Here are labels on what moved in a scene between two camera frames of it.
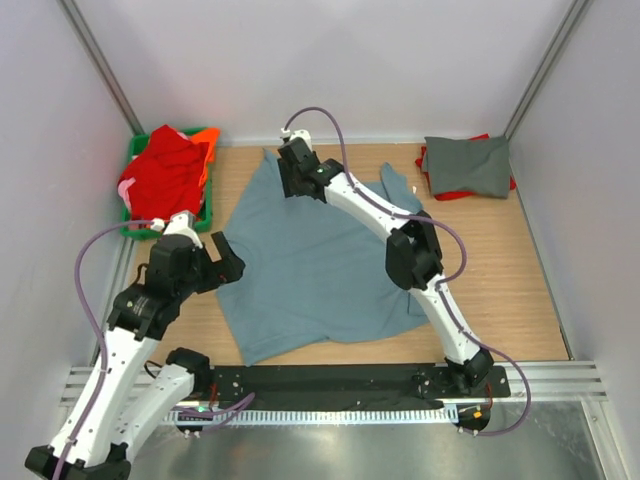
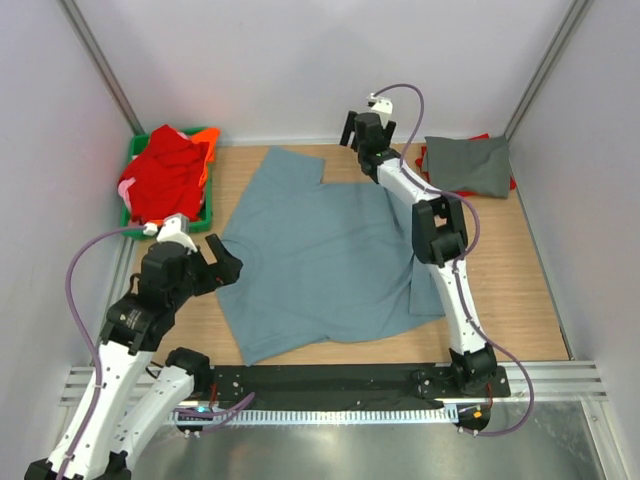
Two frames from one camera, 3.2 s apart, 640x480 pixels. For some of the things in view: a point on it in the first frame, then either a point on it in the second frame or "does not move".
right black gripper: [289, 188] -> [347, 128]
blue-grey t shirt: [315, 270] does not move
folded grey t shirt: [478, 166] does not move
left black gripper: [229, 267] does not move
